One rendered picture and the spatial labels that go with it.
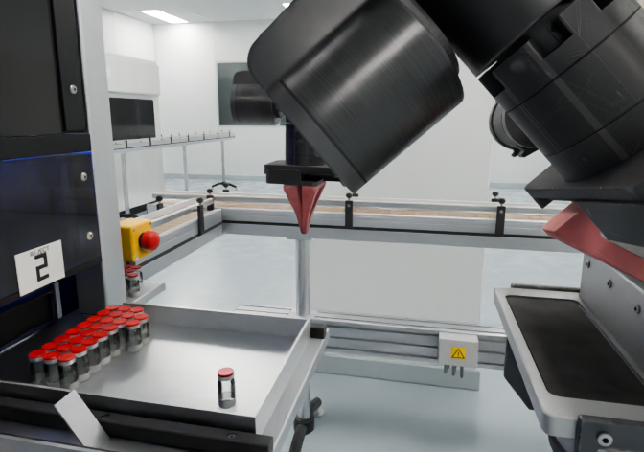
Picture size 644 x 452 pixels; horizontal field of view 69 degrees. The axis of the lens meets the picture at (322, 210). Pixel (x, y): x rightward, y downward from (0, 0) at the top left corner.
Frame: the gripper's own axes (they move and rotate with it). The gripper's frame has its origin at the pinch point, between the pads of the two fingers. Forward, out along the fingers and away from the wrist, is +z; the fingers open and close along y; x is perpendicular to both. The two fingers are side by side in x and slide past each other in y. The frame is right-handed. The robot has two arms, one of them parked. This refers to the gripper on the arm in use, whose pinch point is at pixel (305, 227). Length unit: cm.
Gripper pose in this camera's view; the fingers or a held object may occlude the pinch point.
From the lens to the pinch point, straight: 67.1
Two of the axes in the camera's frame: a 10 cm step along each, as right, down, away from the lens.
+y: -9.8, -0.6, 2.0
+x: -2.1, 2.0, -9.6
